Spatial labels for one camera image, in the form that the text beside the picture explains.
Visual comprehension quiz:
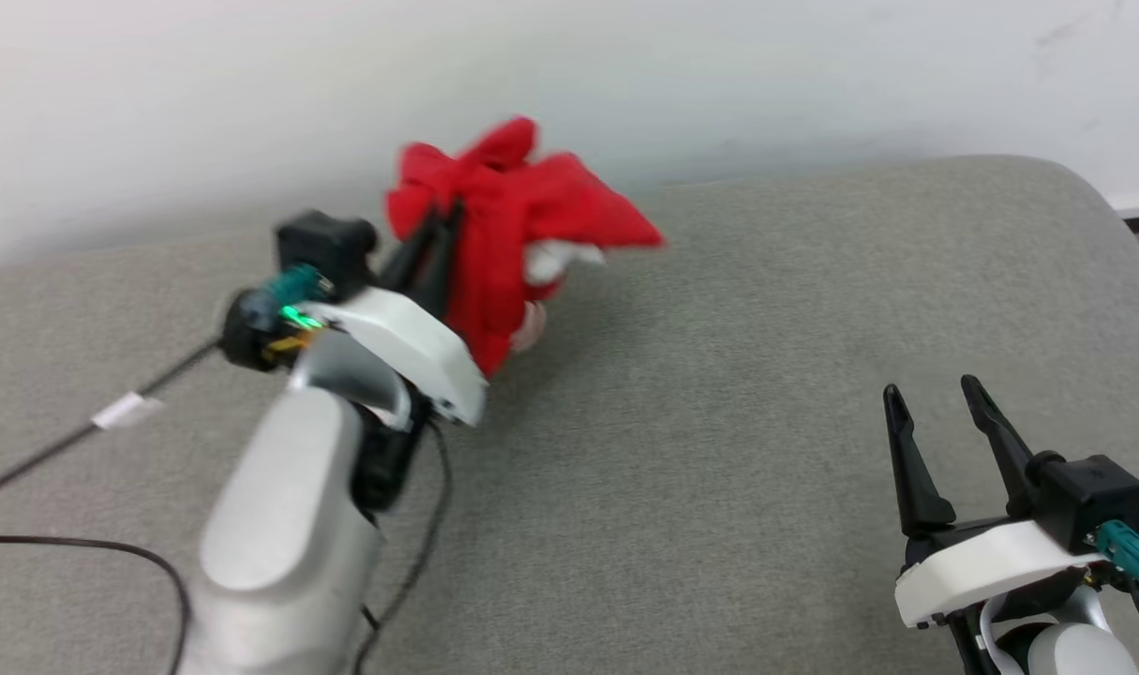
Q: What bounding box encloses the red and white garment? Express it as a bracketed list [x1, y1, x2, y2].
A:
[384, 115, 666, 378]

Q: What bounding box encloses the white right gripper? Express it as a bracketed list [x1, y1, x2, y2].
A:
[883, 374, 1110, 630]

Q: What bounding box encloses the teal cable connector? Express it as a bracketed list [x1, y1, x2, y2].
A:
[1097, 521, 1139, 603]
[250, 265, 334, 329]

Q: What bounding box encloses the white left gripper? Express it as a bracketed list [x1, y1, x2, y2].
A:
[303, 198, 488, 428]

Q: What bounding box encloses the black cable with white label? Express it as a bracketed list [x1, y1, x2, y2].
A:
[0, 337, 228, 505]

